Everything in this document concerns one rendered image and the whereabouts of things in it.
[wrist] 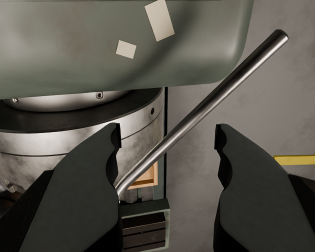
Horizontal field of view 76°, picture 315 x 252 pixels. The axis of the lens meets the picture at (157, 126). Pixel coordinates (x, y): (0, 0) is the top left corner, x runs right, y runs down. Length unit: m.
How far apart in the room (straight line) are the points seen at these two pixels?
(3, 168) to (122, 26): 0.25
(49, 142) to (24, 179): 0.08
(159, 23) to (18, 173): 0.26
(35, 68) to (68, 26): 0.05
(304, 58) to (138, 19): 1.97
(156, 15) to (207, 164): 2.01
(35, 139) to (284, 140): 2.37
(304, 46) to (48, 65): 1.99
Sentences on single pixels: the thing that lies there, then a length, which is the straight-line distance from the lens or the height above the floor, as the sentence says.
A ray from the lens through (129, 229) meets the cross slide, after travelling 0.88.
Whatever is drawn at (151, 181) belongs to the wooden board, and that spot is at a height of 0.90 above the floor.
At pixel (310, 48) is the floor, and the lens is 2.13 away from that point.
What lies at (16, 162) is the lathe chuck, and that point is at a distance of 0.32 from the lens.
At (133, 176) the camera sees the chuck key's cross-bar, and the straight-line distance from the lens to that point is 0.22.
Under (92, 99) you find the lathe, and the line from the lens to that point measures 0.29.
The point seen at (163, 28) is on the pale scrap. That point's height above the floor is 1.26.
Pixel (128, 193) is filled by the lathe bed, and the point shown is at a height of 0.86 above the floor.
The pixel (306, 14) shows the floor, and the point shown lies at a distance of 2.01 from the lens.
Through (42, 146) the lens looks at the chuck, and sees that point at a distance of 0.28.
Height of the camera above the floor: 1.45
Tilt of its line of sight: 58 degrees down
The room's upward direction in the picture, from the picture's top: 159 degrees clockwise
